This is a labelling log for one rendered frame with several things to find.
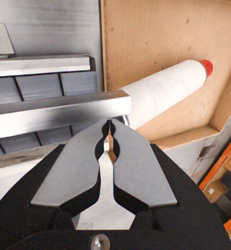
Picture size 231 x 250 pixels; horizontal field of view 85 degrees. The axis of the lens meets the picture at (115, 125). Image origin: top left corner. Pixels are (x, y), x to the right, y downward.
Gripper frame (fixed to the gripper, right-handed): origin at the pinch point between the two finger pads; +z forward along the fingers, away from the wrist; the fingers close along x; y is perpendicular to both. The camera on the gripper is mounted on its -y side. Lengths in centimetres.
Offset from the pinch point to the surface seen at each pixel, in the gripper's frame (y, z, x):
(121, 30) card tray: -7.7, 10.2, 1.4
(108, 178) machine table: 22.6, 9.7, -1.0
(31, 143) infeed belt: 3.8, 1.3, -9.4
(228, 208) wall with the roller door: 338, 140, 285
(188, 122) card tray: 10.1, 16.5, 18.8
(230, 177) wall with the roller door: 269, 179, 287
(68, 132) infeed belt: 3.3, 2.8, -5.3
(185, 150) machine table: 20.9, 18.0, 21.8
